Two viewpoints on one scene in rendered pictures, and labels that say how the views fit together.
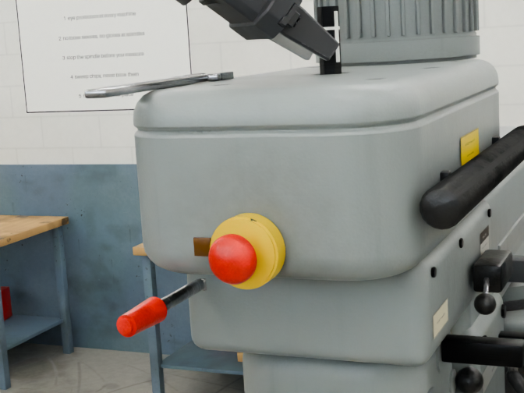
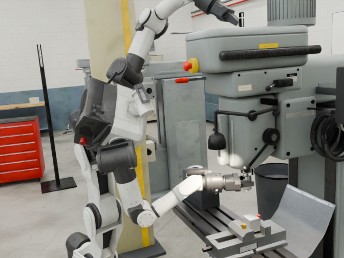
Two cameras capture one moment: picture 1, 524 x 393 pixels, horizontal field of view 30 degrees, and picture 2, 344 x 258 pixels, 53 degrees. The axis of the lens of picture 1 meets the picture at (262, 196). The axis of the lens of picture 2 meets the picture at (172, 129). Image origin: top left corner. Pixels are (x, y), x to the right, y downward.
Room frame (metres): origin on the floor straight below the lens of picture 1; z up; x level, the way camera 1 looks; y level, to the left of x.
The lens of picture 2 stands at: (-0.27, -0.89, 1.79)
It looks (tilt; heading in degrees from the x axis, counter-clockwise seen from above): 12 degrees down; 45
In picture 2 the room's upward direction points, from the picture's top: 4 degrees counter-clockwise
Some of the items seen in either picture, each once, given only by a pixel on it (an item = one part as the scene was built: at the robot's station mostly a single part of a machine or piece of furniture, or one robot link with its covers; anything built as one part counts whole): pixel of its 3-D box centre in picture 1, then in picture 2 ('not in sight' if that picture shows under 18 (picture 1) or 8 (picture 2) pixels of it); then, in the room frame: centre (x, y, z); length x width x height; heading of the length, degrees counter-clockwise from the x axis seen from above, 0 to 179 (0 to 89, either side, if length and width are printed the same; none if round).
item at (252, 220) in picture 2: not in sight; (251, 222); (0.97, -0.11, 1.05); 0.06 x 0.05 x 0.06; 66
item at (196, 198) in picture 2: not in sight; (200, 186); (1.22, 0.39, 1.04); 0.22 x 0.12 x 0.20; 70
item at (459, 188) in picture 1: (487, 166); (272, 52); (0.96, -0.23, 1.79); 0.45 x 0.04 x 0.04; 157
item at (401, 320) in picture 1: (354, 267); (252, 80); (1.03, -0.09, 1.68); 0.34 x 0.24 x 0.10; 157
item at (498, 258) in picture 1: (485, 281); (277, 84); (0.99, -0.23, 1.66); 0.12 x 0.04 x 0.04; 157
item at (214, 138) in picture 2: not in sight; (216, 140); (0.79, -0.07, 1.47); 0.07 x 0.07 x 0.06
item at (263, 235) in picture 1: (247, 250); (193, 65); (0.78, 0.01, 1.76); 0.06 x 0.02 x 0.06; 67
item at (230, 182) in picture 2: not in sight; (225, 183); (0.93, -0.01, 1.23); 0.13 x 0.12 x 0.10; 42
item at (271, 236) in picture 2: not in sight; (245, 236); (0.95, -0.09, 0.99); 0.35 x 0.15 x 0.11; 156
